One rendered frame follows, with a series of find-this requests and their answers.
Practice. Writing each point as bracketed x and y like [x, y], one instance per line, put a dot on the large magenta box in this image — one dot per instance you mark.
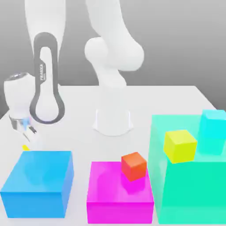
[109, 194]

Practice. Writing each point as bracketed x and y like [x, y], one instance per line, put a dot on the large blue box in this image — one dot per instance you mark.
[33, 176]

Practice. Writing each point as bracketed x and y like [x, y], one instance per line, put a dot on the large green box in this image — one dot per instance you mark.
[190, 190]

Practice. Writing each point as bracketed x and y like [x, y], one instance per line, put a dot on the small golden yellow cube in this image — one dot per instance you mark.
[25, 147]

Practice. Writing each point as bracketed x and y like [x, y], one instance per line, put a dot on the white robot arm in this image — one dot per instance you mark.
[113, 53]

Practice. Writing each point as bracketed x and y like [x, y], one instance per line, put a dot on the small cyan cube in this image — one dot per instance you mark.
[213, 134]

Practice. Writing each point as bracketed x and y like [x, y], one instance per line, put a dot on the small orange cube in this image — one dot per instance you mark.
[134, 166]

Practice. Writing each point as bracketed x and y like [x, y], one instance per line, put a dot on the small lime yellow cube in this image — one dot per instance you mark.
[180, 146]

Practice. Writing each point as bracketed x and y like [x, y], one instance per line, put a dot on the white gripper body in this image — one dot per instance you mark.
[35, 143]

